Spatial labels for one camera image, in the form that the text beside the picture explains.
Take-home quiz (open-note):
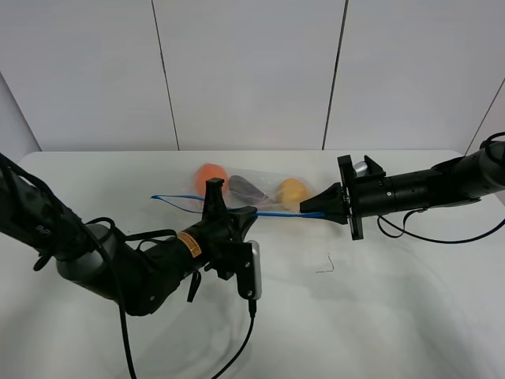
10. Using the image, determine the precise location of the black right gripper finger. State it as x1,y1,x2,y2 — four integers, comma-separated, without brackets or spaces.
322,212,350,225
300,182,347,216

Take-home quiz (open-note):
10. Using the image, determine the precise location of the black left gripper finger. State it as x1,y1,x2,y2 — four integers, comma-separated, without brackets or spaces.
204,178,226,220
227,207,257,237

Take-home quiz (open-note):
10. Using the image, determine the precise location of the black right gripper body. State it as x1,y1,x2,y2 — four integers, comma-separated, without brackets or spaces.
338,155,391,240

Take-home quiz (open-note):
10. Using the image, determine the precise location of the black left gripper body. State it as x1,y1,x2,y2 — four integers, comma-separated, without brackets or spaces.
178,213,246,280

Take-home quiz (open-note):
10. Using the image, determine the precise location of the clear zip bag blue zipper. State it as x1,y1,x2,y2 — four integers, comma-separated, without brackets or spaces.
151,163,324,218

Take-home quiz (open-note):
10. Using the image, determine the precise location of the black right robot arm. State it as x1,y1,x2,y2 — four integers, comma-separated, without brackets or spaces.
300,133,504,240

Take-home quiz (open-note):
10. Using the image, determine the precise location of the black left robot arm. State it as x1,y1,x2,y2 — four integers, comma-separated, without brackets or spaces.
1,158,262,317

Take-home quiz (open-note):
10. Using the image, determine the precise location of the purple eggplant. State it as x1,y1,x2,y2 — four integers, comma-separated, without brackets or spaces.
228,175,274,206

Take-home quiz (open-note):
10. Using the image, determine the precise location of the orange fruit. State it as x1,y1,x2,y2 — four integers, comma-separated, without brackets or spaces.
194,163,228,197

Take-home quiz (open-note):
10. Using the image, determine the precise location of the yellow lemon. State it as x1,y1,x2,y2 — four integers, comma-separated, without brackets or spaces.
276,178,312,204

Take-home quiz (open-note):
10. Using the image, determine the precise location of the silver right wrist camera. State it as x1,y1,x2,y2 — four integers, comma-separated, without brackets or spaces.
353,155,386,178

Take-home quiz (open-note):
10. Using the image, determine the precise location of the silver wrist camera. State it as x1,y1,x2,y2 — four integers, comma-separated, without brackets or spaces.
353,155,386,178
236,240,262,300

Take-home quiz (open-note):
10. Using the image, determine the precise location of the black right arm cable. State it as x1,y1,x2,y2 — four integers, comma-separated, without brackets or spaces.
376,132,505,242

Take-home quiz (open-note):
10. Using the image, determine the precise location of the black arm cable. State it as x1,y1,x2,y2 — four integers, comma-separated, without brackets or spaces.
0,161,258,379
376,132,505,242

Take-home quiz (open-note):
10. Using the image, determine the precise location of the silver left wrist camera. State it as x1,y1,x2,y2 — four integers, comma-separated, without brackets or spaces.
236,240,262,300

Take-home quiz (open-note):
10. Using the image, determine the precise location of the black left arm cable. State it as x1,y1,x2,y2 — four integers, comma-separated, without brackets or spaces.
0,161,258,379

